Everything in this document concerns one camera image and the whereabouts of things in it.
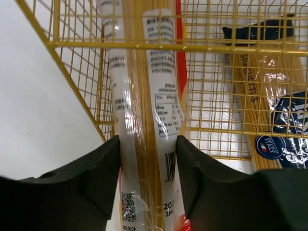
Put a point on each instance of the yellow wire mesh shelf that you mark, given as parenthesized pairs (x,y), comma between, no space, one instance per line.
(72,32)

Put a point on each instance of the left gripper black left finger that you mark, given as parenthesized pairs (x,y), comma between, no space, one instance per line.
(78,196)

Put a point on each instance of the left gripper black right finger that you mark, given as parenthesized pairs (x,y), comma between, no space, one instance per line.
(219,198)

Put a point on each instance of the red white spaghetti bag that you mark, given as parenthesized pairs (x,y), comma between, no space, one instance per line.
(149,99)

